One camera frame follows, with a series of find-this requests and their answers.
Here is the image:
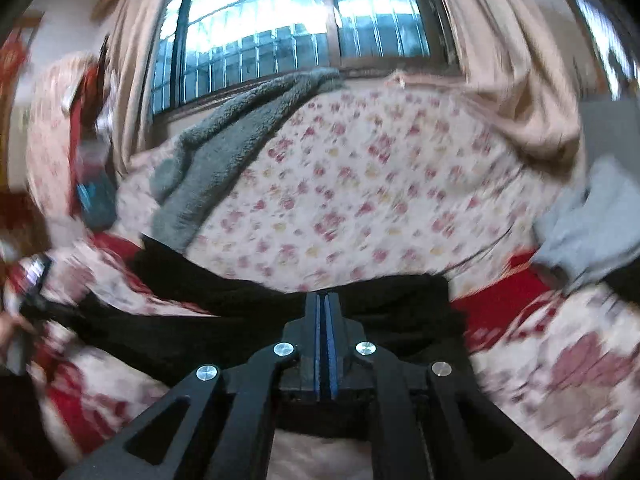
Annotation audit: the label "floral quilt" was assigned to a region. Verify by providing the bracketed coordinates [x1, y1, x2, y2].
[115, 88, 572, 263]

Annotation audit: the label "black pants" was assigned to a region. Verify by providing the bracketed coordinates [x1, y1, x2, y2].
[29, 233, 476, 441]

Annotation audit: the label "beige curtain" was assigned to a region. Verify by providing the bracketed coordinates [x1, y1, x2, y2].
[386, 0, 587, 181]
[107, 0, 169, 178]

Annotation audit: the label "red hanging bag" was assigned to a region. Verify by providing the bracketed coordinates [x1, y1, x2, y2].
[68, 37, 108, 216]

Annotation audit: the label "window with bars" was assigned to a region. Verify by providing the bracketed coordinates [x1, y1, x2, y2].
[151, 0, 457, 114]

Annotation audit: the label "grey fleece blanket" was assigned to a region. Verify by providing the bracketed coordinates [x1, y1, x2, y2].
[150, 68, 343, 252]

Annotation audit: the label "person left hand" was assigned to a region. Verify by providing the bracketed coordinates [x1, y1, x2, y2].
[0, 311, 35, 359]

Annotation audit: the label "red white plush blanket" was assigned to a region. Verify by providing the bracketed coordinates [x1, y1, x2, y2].
[30, 235, 639, 479]

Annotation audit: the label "beige left curtain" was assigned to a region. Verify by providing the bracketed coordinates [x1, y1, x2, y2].
[107, 0, 169, 178]

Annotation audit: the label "light grey cloth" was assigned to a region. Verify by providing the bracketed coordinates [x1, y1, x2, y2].
[530, 155, 639, 294]

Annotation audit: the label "blue packet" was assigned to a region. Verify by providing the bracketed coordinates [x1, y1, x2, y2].
[76, 170, 117, 232]

